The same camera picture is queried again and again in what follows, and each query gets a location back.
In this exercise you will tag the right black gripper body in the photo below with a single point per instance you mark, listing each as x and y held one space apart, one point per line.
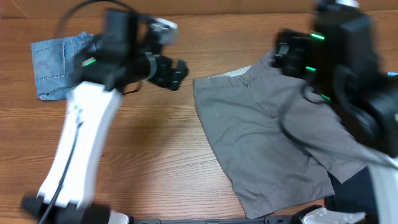
286 52

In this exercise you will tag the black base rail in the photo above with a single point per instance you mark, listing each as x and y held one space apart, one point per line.
266 220

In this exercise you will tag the folded blue denim shorts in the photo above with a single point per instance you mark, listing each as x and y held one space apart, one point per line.
53 64

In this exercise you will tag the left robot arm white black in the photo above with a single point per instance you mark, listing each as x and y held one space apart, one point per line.
128 51

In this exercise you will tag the grey shorts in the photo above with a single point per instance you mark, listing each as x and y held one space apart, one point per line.
239 112

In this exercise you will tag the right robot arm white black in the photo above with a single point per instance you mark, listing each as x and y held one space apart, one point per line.
338 60

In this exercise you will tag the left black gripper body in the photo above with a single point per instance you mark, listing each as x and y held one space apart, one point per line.
161 71

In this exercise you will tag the black t-shirt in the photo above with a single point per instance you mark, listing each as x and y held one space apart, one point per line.
354 195

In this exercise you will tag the light blue cloth piece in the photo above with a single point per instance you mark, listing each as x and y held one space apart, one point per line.
391 74

